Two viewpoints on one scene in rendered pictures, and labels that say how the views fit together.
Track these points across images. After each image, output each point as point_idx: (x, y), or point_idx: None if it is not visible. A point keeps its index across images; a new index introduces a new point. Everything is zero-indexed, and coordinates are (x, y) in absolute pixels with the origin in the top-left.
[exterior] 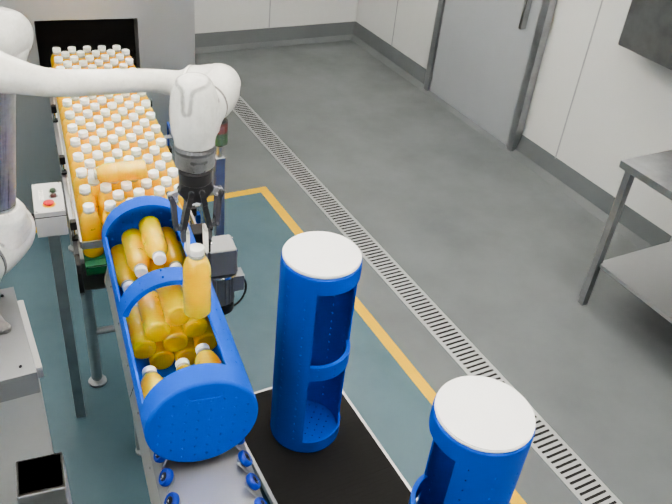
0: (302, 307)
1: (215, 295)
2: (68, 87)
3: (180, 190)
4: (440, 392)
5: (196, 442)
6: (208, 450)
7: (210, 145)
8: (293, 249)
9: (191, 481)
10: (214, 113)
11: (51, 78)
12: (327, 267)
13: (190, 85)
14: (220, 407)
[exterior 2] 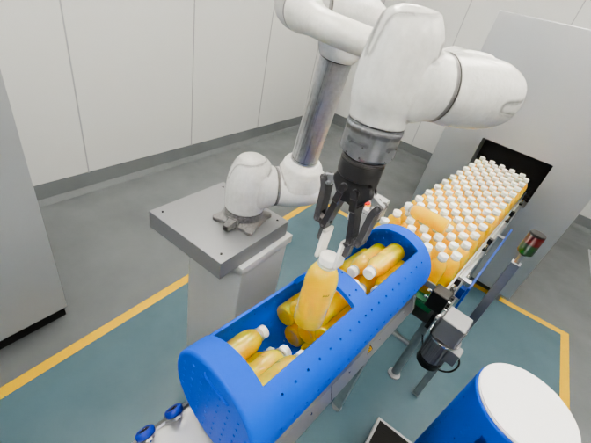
0: (460, 427)
1: (363, 331)
2: (327, 28)
3: (335, 174)
4: None
5: (205, 416)
6: (211, 433)
7: (382, 123)
8: (499, 374)
9: (186, 438)
10: (407, 69)
11: (320, 14)
12: (517, 424)
13: (397, 6)
14: (224, 414)
